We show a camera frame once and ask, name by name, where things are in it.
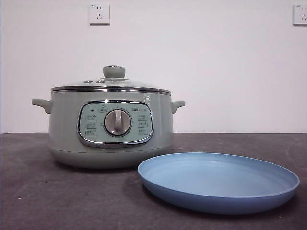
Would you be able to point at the glass lid with green knob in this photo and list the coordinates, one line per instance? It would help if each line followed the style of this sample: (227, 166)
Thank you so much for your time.
(114, 72)

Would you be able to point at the green electric steamer pot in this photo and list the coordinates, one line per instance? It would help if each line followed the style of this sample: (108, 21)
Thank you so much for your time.
(67, 124)

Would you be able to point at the blue round plate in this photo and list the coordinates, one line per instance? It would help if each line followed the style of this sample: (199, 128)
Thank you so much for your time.
(216, 182)

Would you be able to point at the white wall socket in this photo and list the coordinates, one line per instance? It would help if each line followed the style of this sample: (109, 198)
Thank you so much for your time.
(99, 14)
(300, 14)

